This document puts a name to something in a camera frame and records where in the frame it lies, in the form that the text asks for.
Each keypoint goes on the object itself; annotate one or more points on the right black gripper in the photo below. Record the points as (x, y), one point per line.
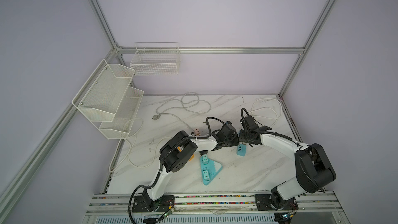
(240, 138)

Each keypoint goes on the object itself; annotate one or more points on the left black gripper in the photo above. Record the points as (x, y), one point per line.
(236, 140)

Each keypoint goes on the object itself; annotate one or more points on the blue power strip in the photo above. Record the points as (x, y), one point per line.
(241, 150)

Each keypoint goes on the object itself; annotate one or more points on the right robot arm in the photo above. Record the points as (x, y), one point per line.
(313, 170)

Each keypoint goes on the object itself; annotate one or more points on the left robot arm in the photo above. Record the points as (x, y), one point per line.
(175, 154)

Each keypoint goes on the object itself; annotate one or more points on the upper teal plug on triangle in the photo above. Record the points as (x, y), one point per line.
(204, 159)

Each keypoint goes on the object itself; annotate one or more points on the teal plug on triangle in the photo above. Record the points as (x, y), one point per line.
(205, 174)
(204, 159)

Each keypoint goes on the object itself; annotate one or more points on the lower teal plug on triangle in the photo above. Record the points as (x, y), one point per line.
(205, 174)

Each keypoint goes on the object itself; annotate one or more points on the teal triangular power strip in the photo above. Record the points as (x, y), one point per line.
(213, 167)

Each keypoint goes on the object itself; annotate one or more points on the lower white mesh shelf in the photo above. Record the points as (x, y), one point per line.
(120, 127)

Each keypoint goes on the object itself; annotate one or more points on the white mesh shelf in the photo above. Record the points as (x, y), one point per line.
(99, 99)
(120, 127)

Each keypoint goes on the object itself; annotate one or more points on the upper white mesh shelf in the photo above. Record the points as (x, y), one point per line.
(99, 99)

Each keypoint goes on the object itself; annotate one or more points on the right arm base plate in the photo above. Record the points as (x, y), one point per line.
(269, 202)

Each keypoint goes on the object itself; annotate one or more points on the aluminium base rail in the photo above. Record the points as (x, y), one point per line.
(233, 203)

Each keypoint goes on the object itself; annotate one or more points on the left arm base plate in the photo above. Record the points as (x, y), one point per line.
(142, 204)

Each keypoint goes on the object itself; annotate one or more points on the white wire basket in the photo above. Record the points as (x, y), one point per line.
(156, 58)

